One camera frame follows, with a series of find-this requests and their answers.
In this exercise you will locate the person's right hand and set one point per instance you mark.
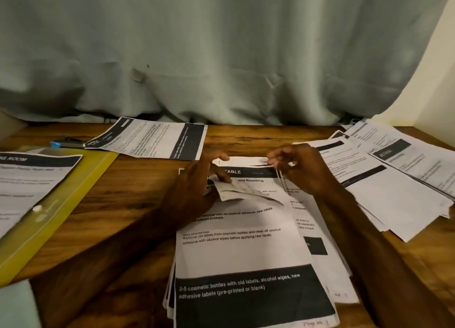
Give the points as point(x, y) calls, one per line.
point(306, 169)

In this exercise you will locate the single sheet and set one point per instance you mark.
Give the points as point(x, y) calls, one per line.
point(149, 138)

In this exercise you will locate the person's left hand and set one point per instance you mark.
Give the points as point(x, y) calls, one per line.
point(188, 192)

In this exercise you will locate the yellow patterned folder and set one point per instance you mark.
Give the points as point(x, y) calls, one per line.
point(64, 203)

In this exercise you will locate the printed papers pile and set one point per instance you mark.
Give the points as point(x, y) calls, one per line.
point(391, 175)

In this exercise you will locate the person's left forearm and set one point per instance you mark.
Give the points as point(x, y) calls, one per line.
point(92, 274)

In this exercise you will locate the blue pen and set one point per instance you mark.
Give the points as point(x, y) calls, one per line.
point(67, 144)

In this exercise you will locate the person's right forearm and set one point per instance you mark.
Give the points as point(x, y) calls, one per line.
point(391, 267)

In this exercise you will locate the pale green curtain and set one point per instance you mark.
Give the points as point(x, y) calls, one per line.
point(213, 47)

